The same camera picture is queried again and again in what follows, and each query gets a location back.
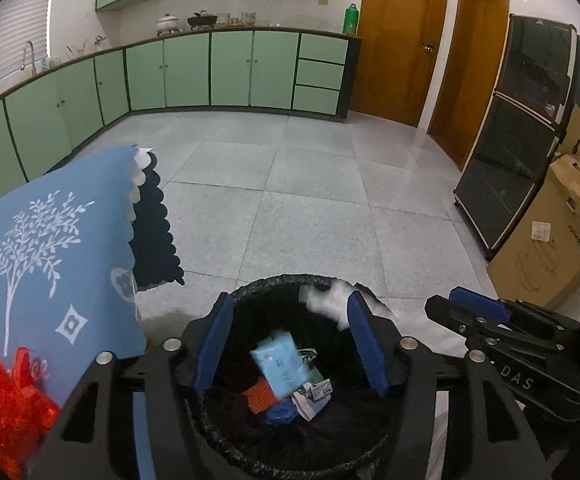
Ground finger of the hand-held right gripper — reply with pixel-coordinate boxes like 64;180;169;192
449;286;580;342
425;294;557;357

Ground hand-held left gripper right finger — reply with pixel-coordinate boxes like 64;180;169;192
346;290;556;480

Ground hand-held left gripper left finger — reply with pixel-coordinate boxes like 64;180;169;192
27;292;235;480

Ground white tissue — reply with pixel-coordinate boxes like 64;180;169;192
302;280;365;332

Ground light blue tissue packet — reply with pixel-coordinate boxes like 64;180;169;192
250;330;304;401

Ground orange mesh sleeve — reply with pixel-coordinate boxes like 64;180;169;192
244;377;275;413

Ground silver wrapper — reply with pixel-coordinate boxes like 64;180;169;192
292;377;333;421

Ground blue wrapper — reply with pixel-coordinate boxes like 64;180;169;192
262;400;301;427

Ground bin with black liner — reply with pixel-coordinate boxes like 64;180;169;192
187;274;441;479

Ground red plastic bag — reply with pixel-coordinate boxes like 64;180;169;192
0;347;61;478

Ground large cardboard box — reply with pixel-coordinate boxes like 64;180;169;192
487;155;580;311

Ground dark blue scalloped cloth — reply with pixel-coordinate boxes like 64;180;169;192
128;152;185;287

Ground black glass cabinet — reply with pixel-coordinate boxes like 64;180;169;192
454;14;580;261

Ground blue tree print tablecloth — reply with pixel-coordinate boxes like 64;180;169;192
0;145;153;480

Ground wooden door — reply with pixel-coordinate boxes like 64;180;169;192
350;0;451;128
427;0;512;171

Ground green base cabinets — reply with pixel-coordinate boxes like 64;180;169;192
0;30;361;216

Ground white cooking pot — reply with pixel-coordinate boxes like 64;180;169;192
156;12;181;36

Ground black wok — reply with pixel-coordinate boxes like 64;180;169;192
187;10;218;30

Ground metal faucet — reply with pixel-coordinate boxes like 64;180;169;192
20;40;38;73

